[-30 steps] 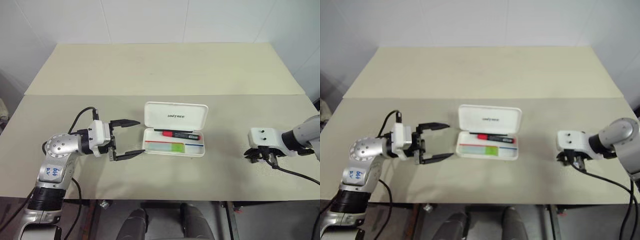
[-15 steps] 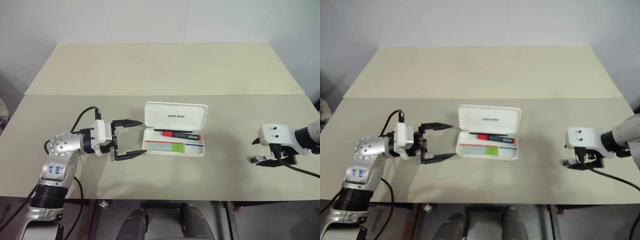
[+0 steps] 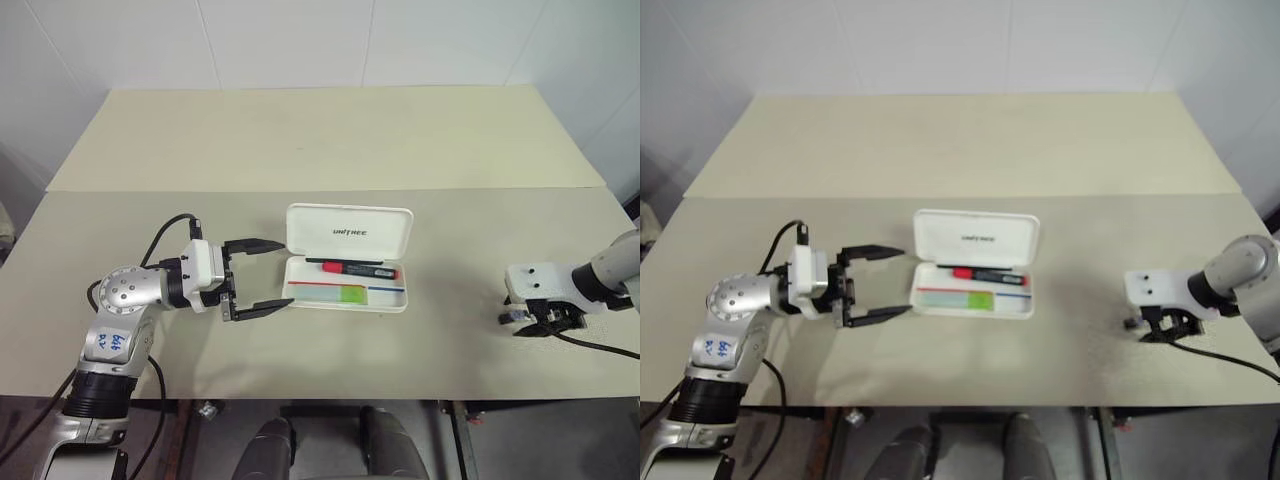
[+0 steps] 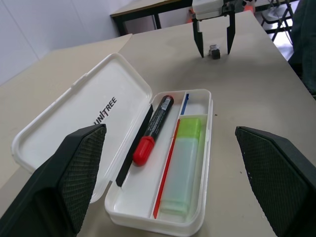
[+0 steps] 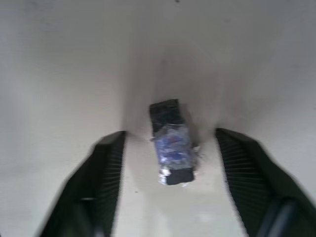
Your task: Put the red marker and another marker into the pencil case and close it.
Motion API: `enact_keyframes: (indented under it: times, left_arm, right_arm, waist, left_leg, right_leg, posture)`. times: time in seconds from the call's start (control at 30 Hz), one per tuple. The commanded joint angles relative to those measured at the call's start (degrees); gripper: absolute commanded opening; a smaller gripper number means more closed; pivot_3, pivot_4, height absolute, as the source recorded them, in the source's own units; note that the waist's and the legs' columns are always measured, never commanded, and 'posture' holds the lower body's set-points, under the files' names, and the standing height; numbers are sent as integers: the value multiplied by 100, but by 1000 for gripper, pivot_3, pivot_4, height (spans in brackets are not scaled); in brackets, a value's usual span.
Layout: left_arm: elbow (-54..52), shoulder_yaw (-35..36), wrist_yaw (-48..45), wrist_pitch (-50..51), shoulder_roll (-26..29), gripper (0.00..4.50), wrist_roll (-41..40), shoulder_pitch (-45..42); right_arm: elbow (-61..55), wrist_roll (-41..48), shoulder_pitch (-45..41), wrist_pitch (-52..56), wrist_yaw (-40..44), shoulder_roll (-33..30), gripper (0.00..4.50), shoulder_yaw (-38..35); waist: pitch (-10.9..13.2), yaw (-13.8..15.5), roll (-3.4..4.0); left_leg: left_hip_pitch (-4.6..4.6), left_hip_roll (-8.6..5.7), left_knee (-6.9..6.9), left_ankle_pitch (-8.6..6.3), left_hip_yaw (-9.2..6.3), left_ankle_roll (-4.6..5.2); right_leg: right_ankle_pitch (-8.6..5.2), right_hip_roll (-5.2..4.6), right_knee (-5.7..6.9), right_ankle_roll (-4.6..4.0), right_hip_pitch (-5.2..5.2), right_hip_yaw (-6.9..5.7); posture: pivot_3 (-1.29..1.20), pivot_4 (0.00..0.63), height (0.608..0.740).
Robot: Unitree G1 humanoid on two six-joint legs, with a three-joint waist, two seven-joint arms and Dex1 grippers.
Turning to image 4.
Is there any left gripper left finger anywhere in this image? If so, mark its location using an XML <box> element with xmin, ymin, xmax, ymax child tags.
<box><xmin>0</xmin><ymin>123</ymin><xmax>107</xmax><ymax>237</ymax></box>

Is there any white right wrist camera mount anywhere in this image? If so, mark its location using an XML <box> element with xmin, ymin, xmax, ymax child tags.
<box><xmin>192</xmin><ymin>0</ymin><xmax>223</xmax><ymax>20</ymax></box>

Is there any green and white glue stick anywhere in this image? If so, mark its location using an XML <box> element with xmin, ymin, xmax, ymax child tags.
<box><xmin>159</xmin><ymin>118</ymin><xmax>202</xmax><ymax>216</ymax></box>

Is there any white chair with black legs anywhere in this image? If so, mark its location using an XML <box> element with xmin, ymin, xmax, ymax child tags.
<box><xmin>260</xmin><ymin>0</ymin><xmax>297</xmax><ymax>35</ymax></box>

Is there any red capped black marker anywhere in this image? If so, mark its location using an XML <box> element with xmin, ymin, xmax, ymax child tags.
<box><xmin>132</xmin><ymin>94</ymin><xmax>175</xmax><ymax>166</ymax></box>

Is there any white pen case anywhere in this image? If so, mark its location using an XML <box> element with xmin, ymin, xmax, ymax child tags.
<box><xmin>11</xmin><ymin>52</ymin><xmax>213</xmax><ymax>235</ymax></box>

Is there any black binder clip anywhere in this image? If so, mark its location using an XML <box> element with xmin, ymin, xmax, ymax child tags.
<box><xmin>208</xmin><ymin>43</ymin><xmax>222</xmax><ymax>60</ymax></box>

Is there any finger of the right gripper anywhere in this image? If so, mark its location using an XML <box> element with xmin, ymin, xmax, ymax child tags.
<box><xmin>193</xmin><ymin>18</ymin><xmax>205</xmax><ymax>59</ymax></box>
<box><xmin>226</xmin><ymin>12</ymin><xmax>237</xmax><ymax>55</ymax></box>

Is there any dark green fabric mass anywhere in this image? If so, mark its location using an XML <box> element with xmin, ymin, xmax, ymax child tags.
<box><xmin>290</xmin><ymin>0</ymin><xmax>316</xmax><ymax>96</ymax></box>

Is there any orange background object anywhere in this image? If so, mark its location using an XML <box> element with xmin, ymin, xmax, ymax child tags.
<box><xmin>188</xmin><ymin>3</ymin><xmax>255</xmax><ymax>24</ymax></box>

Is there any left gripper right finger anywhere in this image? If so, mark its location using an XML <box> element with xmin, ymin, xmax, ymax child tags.
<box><xmin>235</xmin><ymin>126</ymin><xmax>316</xmax><ymax>237</ymax></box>

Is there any black framed background desk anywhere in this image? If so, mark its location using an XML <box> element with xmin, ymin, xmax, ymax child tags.
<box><xmin>110</xmin><ymin>0</ymin><xmax>196</xmax><ymax>38</ymax></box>

